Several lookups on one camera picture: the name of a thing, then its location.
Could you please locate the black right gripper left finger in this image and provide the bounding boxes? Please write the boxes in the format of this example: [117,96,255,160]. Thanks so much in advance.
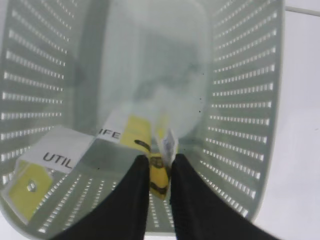
[56,155,150,240]

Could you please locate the pale green woven basket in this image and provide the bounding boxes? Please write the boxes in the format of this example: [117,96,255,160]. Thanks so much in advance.
[0,0,284,240]

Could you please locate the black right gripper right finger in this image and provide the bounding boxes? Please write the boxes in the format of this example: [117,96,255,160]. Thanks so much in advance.
[170,153,275,240]

